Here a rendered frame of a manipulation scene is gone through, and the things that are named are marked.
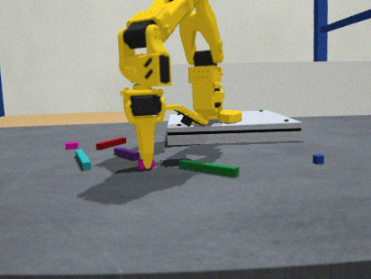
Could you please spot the small blue cube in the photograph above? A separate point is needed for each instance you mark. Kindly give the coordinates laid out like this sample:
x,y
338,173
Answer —
x,y
318,159

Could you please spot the turquoise rod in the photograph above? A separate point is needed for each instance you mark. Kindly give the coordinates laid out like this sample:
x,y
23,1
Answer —
x,y
83,159

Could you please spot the purple rod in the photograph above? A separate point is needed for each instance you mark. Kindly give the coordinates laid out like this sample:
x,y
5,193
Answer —
x,y
126,153

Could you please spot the green rod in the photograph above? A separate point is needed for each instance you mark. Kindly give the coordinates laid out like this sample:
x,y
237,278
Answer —
x,y
209,168

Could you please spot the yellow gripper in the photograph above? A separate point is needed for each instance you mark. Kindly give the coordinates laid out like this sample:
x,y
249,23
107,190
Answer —
x,y
143,103

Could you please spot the magenta rod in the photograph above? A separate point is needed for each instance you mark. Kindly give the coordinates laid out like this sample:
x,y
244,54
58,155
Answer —
x,y
141,165
72,145

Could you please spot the red flat bar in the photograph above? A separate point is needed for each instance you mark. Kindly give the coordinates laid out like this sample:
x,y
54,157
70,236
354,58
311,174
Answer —
x,y
110,143

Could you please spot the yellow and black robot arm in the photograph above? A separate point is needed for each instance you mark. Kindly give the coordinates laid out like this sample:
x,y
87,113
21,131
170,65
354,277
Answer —
x,y
153,27

